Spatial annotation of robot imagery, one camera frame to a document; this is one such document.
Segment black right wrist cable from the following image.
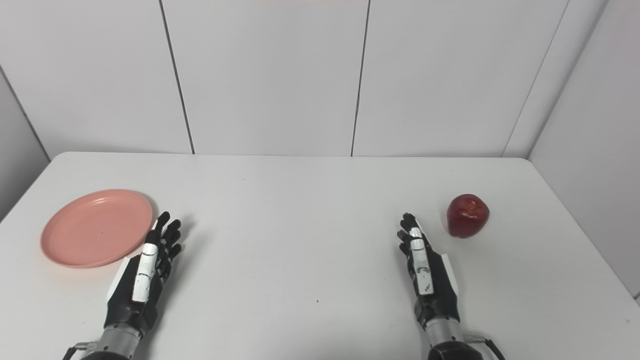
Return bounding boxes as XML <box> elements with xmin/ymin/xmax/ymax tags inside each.
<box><xmin>465</xmin><ymin>334</ymin><xmax>506</xmax><ymax>360</ymax></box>

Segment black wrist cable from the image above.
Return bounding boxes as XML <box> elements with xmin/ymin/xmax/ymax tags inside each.
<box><xmin>465</xmin><ymin>334</ymin><xmax>506</xmax><ymax>360</ymax></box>
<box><xmin>62</xmin><ymin>341</ymin><xmax>99</xmax><ymax>360</ymax></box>

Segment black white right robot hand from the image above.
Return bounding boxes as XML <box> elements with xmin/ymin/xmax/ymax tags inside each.
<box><xmin>397</xmin><ymin>212</ymin><xmax>461</xmax><ymax>331</ymax></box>

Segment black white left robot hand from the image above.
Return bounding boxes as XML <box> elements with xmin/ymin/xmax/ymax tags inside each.
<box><xmin>103</xmin><ymin>211</ymin><xmax>183</xmax><ymax>337</ymax></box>

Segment red apple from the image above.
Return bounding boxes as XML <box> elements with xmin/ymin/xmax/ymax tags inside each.
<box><xmin>446</xmin><ymin>194</ymin><xmax>490</xmax><ymax>239</ymax></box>

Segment pink round plate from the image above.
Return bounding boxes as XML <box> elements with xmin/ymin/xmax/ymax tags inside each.
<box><xmin>41</xmin><ymin>189</ymin><xmax>154</xmax><ymax>269</ymax></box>

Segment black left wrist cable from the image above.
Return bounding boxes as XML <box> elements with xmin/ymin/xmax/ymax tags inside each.
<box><xmin>62</xmin><ymin>341</ymin><xmax>99</xmax><ymax>360</ymax></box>

